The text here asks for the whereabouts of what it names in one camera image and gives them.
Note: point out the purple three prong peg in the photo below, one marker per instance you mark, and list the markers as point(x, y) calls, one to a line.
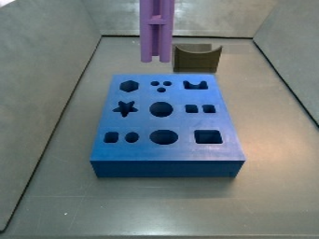
point(156, 28)

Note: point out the dark olive curved block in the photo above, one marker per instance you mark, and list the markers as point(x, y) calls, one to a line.
point(195, 58)

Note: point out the blue shape sorting block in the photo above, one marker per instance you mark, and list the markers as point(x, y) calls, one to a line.
point(166, 127)

